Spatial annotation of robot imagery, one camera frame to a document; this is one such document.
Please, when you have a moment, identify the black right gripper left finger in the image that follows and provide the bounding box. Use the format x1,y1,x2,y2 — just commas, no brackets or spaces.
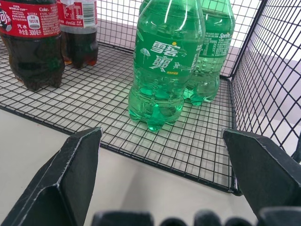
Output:
0,127,103,226

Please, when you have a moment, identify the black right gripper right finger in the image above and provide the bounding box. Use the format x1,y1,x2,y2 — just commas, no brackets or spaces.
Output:
222,129,301,226

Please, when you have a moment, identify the black wire mesh shelf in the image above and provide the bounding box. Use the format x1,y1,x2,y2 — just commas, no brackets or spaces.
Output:
0,0,301,196

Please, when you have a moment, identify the Coca-Cola bottle red label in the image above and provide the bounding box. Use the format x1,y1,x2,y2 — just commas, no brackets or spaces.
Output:
57,0,99,69
0,0,66,92

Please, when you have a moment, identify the green Sprite bottle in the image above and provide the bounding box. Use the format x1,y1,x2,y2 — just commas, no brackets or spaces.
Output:
183,0,236,106
128,0,206,132

